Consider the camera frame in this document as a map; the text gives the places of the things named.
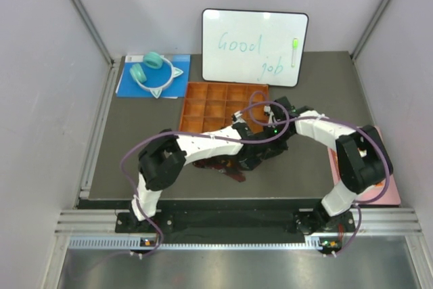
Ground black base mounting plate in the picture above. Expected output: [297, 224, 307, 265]
[114, 197, 356, 236]

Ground white dry-erase board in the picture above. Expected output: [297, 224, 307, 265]
[202, 8, 309, 87]

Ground orange treehouse book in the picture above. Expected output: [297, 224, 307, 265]
[329, 148, 385, 190]

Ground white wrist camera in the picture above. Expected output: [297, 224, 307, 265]
[263, 106, 271, 115]
[231, 111, 245, 125]

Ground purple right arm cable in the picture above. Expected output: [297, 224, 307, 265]
[249, 91, 393, 258]

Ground grey slotted cable duct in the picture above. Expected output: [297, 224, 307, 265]
[68, 236, 338, 251]

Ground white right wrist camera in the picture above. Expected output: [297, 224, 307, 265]
[263, 106, 271, 115]

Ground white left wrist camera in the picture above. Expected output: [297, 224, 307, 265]
[231, 111, 245, 125]

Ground teal cat-ear headphones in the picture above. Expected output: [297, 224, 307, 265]
[127, 52, 187, 99]

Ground red patterned necktie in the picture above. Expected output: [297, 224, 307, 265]
[191, 146, 281, 184]

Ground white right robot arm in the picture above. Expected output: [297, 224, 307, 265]
[265, 102, 393, 232]

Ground green whiteboard marker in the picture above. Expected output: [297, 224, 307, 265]
[291, 38, 298, 68]

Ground orange wooden compartment tray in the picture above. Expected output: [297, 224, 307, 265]
[179, 82, 269, 133]

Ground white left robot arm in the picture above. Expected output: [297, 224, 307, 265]
[129, 122, 275, 233]

